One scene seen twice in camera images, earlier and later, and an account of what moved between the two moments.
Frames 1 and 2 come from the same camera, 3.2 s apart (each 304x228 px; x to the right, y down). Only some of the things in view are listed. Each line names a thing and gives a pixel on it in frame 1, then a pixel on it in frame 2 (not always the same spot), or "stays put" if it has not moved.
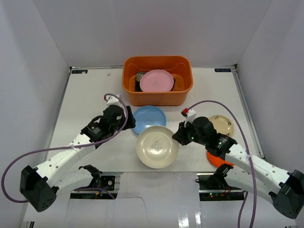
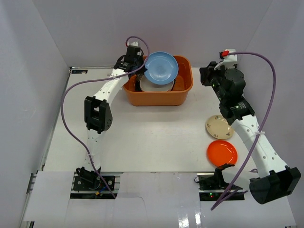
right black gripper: [180, 137] to [207, 72]
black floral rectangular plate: [138, 76] stays put
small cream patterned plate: [223, 124] stays put
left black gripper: [129, 118] to [139, 69]
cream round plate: [156, 147] to [147, 86]
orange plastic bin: [181, 67] stays put
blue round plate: [147, 116] to [162, 67]
